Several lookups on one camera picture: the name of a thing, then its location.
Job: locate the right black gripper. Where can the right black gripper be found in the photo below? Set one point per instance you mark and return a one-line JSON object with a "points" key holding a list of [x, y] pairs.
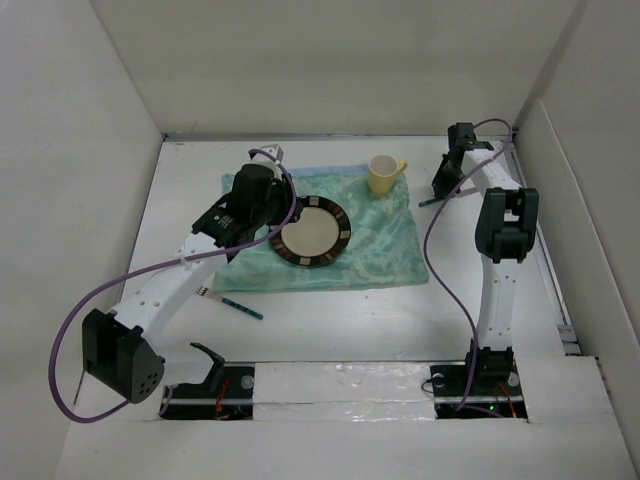
{"points": [[440, 183]]}

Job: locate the yellow cup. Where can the yellow cup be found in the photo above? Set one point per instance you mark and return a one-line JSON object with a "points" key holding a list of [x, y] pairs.
{"points": [[383, 170]]}

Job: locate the silver table knife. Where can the silver table knife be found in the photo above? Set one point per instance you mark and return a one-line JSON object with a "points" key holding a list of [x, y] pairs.
{"points": [[460, 194]]}

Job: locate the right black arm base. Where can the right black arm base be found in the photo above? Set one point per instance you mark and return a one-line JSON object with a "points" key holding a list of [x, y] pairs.
{"points": [[487, 386]]}

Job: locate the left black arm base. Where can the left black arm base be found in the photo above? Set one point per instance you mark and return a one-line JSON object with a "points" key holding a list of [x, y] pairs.
{"points": [[225, 393]]}

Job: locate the dark rimmed cream plate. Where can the dark rimmed cream plate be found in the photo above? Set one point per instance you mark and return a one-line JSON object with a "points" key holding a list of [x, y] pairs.
{"points": [[319, 236]]}

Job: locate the fork with teal handle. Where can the fork with teal handle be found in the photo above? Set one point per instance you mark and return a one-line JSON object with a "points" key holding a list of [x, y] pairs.
{"points": [[205, 292]]}

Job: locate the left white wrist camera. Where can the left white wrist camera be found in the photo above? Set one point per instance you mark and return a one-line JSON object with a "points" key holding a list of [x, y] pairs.
{"points": [[269, 156]]}

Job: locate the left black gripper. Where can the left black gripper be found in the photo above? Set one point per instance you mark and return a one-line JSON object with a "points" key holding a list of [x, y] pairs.
{"points": [[282, 188]]}

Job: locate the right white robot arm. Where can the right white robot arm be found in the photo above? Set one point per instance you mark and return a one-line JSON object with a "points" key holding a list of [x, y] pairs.
{"points": [[505, 231]]}

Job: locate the green patterned cloth napkin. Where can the green patterned cloth napkin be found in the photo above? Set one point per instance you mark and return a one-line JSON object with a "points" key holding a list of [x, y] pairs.
{"points": [[384, 250]]}

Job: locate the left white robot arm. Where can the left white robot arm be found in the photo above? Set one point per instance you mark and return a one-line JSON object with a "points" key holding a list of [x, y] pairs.
{"points": [[117, 346]]}

